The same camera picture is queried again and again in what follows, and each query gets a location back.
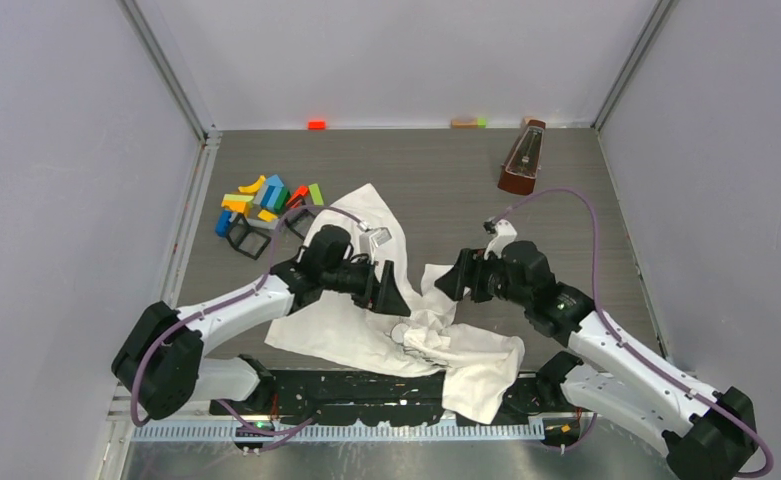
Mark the light blue block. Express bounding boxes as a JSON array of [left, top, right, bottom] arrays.
[[255, 175, 285, 210]]

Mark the yellow arch block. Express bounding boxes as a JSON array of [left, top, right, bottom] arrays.
[[238, 175, 266, 195]]

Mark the tan and green block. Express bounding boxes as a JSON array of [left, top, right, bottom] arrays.
[[450, 117, 487, 129]]

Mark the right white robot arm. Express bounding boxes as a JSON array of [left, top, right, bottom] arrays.
[[435, 241, 757, 479]]

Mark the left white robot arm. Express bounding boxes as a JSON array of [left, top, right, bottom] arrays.
[[111, 225, 411, 420]]

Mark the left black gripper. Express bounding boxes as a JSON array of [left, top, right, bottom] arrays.
[[321, 255, 409, 315]]

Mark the blue cylinder block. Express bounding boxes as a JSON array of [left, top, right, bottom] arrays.
[[214, 209, 236, 238]]

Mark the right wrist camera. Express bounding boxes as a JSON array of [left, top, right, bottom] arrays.
[[483, 219, 517, 259]]

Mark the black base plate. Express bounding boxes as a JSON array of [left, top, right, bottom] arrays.
[[227, 370, 577, 427]]

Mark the brown wooden metronome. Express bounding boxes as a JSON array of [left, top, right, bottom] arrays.
[[497, 118, 546, 195]]

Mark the red orange block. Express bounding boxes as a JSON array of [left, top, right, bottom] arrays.
[[307, 119, 327, 130]]

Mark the light green flat block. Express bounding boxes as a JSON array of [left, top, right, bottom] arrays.
[[223, 194, 254, 203]]

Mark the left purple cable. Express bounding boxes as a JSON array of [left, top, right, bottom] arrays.
[[130, 204, 375, 454]]

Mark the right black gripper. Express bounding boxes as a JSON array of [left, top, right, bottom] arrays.
[[435, 246, 532, 308]]

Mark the black square frame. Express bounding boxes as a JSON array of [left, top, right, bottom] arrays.
[[284, 196, 316, 241], [225, 214, 271, 260]]

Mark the white floral t-shirt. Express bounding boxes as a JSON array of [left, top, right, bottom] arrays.
[[265, 183, 525, 424]]

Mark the aluminium front rail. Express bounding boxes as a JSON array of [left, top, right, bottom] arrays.
[[106, 372, 709, 444]]

